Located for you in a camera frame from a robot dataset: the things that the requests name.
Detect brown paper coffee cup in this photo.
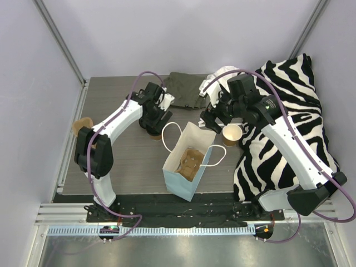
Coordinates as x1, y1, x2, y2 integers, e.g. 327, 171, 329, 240
149, 134, 162, 141

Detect brown cardboard cup carrier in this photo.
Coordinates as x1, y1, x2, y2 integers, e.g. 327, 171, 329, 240
175, 148, 204, 182

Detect light blue paper bag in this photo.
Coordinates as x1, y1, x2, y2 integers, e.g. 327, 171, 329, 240
162, 122, 227, 202

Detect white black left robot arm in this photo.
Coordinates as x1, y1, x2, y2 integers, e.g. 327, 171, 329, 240
73, 82, 175, 222

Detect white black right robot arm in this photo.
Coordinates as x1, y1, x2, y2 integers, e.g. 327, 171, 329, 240
200, 70, 347, 220

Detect white paper straws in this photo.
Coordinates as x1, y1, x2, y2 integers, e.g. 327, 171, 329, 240
198, 119, 243, 128

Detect white bucket hat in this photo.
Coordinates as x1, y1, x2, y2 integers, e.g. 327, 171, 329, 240
206, 66, 238, 83

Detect olive green folded cloth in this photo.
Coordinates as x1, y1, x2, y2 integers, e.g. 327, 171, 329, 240
164, 72, 206, 110

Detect zebra striped blanket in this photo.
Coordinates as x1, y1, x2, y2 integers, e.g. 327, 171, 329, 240
234, 54, 340, 201

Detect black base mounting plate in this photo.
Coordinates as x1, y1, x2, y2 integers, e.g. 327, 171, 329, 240
84, 193, 285, 228

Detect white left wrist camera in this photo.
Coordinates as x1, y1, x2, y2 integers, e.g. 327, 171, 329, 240
159, 87, 175, 111

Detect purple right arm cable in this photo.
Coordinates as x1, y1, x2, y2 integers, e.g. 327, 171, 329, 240
200, 68, 356, 244

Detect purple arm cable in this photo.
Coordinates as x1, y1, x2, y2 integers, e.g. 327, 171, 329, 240
200, 68, 356, 244
86, 71, 167, 240

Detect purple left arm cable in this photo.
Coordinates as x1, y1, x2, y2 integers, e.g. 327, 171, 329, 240
86, 71, 167, 240

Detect white slotted cable duct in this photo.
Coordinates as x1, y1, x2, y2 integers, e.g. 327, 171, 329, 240
47, 225, 255, 236

